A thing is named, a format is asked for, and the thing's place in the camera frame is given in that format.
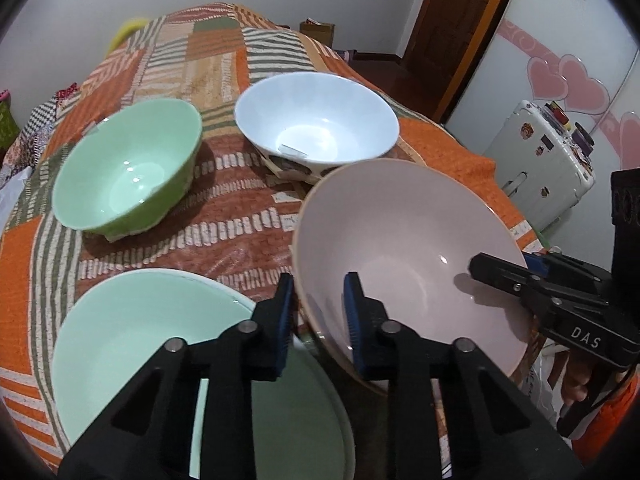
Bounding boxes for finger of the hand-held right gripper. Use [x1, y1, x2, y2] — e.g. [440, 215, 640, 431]
[525, 252, 613, 286]
[469, 252, 608, 321]

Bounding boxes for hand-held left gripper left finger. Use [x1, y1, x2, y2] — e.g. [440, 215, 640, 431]
[57, 272, 296, 480]

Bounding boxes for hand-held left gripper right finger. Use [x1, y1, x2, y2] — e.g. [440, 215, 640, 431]
[342, 271, 586, 480]

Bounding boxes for pink bowl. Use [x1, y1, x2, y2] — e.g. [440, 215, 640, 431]
[292, 159, 532, 386]

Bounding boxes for light green plate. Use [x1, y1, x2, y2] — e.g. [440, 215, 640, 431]
[50, 268, 357, 480]

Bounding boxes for white bowl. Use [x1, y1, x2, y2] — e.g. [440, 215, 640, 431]
[234, 72, 400, 183]

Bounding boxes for green bowl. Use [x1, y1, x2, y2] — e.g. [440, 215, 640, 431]
[51, 97, 203, 241]

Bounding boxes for person's right hand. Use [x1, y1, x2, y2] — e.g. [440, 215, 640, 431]
[560, 351, 598, 409]

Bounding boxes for white suitcase with stickers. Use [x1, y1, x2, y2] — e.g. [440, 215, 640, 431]
[482, 99, 597, 233]

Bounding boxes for brown wooden door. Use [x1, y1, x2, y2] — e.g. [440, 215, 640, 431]
[400, 0, 526, 123]

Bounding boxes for white wardrobe door pink hearts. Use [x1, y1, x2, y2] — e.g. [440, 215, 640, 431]
[442, 0, 640, 241]

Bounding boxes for striped patchwork blanket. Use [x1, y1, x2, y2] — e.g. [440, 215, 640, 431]
[0, 2, 551, 476]

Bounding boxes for brown cardboard box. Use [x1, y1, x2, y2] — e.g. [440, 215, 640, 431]
[299, 19, 336, 47]

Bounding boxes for pale blue cloth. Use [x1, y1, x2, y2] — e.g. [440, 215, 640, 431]
[0, 167, 33, 221]

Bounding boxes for checkered patchwork quilt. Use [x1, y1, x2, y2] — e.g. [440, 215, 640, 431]
[0, 82, 81, 186]

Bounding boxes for yellow foam tube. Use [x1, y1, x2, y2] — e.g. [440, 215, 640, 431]
[107, 19, 148, 56]

